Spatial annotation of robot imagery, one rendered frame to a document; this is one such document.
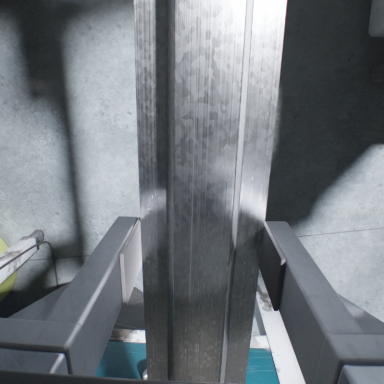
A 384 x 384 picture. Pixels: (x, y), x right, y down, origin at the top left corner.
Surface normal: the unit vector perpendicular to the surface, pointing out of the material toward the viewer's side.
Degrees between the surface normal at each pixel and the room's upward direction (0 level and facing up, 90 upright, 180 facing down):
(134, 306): 90
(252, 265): 0
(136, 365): 90
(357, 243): 0
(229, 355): 0
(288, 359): 90
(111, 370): 90
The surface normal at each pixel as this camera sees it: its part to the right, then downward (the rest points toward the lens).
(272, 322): 0.03, -0.95
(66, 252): -0.04, 0.30
